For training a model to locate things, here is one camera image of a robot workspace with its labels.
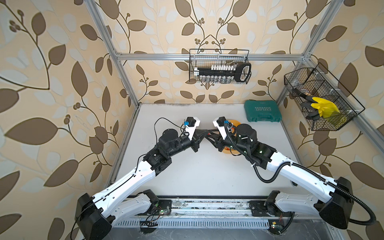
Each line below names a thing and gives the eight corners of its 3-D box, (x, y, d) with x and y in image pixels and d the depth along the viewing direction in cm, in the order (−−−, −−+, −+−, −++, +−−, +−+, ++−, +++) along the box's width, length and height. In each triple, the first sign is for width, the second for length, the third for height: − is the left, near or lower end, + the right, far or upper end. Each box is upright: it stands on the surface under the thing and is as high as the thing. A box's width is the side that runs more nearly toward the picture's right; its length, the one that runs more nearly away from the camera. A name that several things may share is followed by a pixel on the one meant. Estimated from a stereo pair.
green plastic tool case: (248, 123, 111) (250, 118, 107) (242, 101, 126) (244, 96, 122) (284, 123, 111) (288, 118, 107) (274, 101, 126) (277, 96, 122)
